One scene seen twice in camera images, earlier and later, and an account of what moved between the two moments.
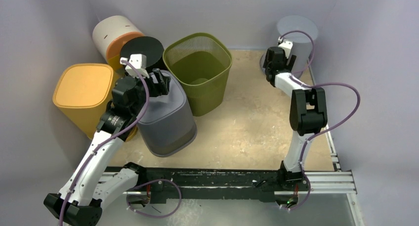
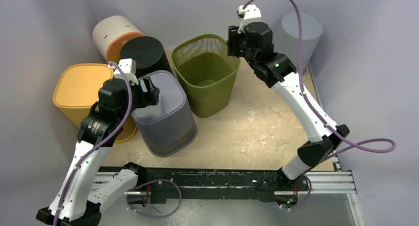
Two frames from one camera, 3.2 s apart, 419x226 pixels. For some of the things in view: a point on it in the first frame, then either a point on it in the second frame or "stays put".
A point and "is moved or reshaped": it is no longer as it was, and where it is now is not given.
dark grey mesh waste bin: [167, 124] stays put
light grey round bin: [302, 30] stays put
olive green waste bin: [200, 62] is moved or reshaped
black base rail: [175, 185] stays put
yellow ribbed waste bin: [82, 92] stays put
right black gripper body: [287, 63] to [234, 40]
